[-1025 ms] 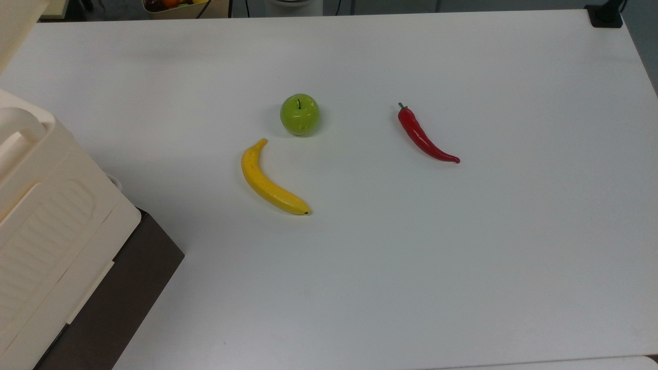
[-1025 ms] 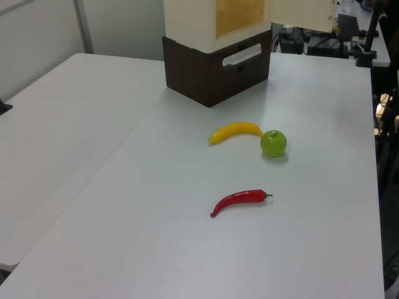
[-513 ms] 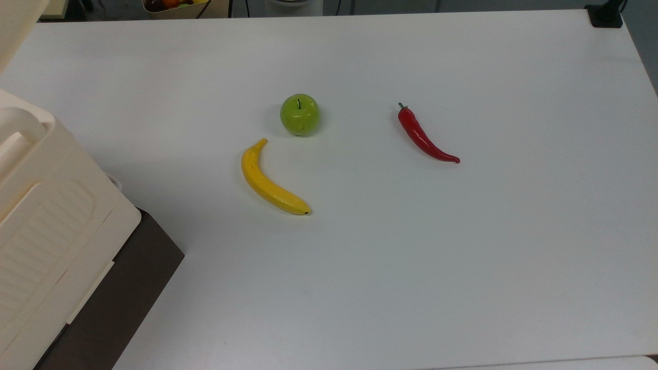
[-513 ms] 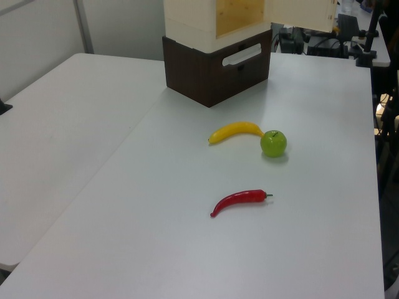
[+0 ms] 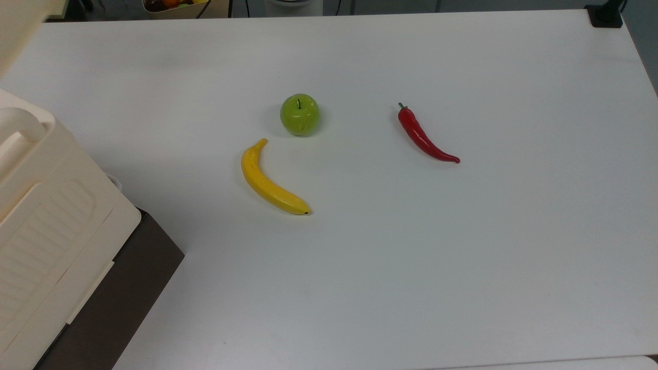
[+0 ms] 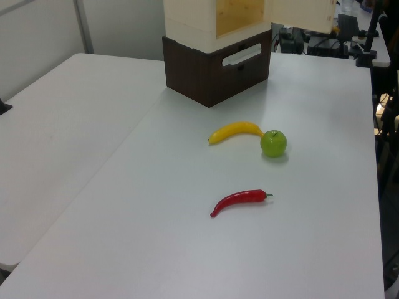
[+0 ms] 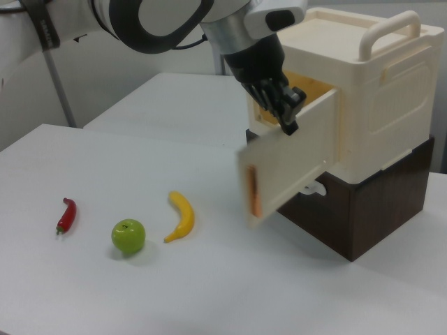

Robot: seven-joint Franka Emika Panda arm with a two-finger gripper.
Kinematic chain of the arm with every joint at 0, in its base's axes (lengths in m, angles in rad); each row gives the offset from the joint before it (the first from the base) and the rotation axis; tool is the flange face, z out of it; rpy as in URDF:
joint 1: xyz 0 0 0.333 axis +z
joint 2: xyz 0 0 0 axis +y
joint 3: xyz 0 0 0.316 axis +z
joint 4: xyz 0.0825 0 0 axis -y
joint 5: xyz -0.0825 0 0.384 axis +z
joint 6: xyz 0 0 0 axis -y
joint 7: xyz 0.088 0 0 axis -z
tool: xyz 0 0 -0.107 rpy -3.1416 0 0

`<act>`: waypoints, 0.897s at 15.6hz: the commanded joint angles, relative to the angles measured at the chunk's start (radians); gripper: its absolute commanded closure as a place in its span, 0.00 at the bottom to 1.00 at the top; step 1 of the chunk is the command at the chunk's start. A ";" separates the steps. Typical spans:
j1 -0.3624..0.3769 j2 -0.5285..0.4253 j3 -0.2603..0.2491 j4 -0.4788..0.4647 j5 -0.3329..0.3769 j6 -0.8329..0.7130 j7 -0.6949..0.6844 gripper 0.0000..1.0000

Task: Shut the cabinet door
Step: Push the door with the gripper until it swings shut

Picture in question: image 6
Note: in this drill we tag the dark green electronic device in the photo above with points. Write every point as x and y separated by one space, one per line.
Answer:
291 39

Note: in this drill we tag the black camera stand pole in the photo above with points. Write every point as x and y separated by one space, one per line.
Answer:
371 34

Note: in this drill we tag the black electronics box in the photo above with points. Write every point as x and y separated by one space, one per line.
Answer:
327 46

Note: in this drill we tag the black tripod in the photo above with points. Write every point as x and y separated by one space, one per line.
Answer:
388 130

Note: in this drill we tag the green toy apple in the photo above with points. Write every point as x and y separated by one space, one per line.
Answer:
273 144

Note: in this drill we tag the yellow toy banana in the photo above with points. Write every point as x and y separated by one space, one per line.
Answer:
233 130

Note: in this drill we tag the dark brown drawer box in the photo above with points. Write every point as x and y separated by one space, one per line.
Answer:
199 74

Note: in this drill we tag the cream wooden cabinet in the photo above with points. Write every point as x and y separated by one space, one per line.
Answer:
193 21

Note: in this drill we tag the red toy chili pepper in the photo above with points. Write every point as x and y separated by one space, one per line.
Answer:
237 201

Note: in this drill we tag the cream wooden cabinet door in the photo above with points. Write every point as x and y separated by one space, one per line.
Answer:
302 14

